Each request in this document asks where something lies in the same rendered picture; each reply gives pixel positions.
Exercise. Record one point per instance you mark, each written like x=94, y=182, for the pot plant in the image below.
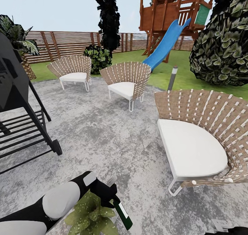
x=89, y=217

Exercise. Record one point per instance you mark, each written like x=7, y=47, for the insectifuge atomizer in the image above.
x=123, y=214

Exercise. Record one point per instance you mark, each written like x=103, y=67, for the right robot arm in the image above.
x=220, y=226

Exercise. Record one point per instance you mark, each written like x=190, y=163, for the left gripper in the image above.
x=108, y=193

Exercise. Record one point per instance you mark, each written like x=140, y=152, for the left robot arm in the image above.
x=41, y=217

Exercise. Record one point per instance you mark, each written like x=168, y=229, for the bush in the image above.
x=100, y=58
x=18, y=38
x=220, y=53

